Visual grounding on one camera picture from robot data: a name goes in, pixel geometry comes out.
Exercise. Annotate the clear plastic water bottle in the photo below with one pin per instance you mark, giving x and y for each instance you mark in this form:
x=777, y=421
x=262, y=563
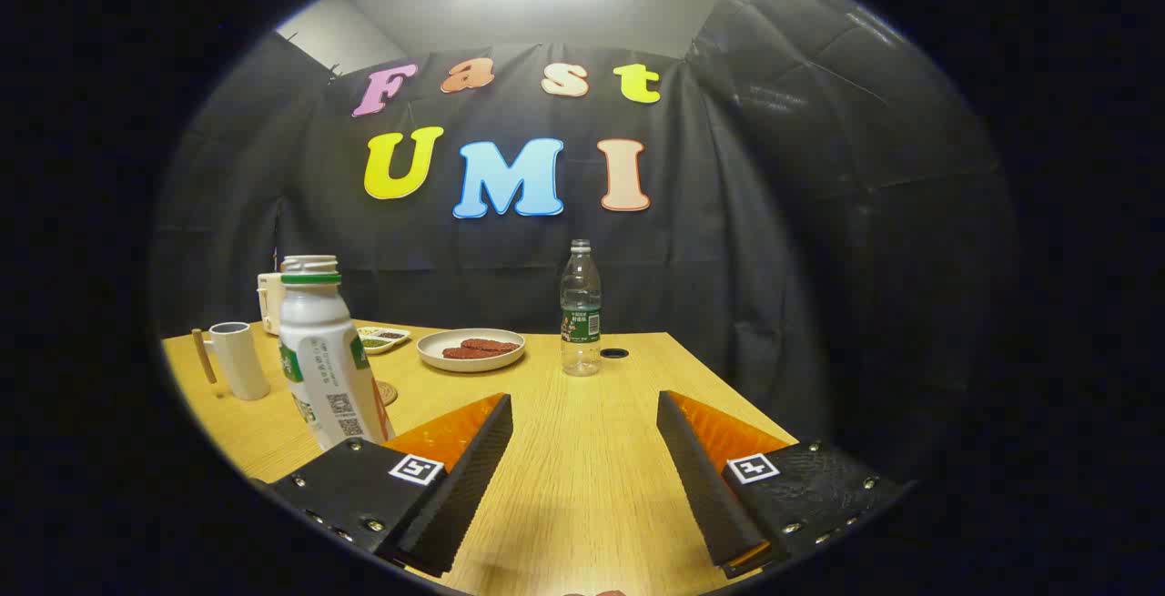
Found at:
x=581, y=305

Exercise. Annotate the cream toaster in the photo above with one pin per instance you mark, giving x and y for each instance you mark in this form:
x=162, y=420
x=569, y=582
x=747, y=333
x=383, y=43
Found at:
x=269, y=305

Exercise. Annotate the wooden table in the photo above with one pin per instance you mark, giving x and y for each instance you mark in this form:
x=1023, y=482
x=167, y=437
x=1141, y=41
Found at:
x=582, y=450

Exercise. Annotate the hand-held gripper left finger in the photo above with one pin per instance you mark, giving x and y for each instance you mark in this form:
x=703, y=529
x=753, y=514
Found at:
x=469, y=478

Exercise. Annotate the black backdrop cloth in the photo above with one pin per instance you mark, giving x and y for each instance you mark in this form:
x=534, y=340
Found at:
x=774, y=259

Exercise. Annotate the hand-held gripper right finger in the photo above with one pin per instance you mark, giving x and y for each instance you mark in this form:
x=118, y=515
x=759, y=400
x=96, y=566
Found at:
x=705, y=487

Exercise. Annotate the white juice bottle green label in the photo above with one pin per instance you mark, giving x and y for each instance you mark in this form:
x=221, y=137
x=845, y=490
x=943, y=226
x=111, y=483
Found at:
x=319, y=359

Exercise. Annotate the white divided dish of beans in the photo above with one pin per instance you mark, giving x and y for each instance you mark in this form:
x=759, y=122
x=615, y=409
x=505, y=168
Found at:
x=384, y=339

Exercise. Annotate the white round plate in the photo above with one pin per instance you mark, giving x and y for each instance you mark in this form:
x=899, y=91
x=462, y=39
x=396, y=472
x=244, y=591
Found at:
x=437, y=341

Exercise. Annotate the round wooden coaster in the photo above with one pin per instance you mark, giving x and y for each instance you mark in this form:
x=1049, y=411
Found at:
x=389, y=393

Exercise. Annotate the red sausage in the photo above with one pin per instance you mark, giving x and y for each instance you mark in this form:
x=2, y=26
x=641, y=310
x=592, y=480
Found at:
x=466, y=353
x=491, y=345

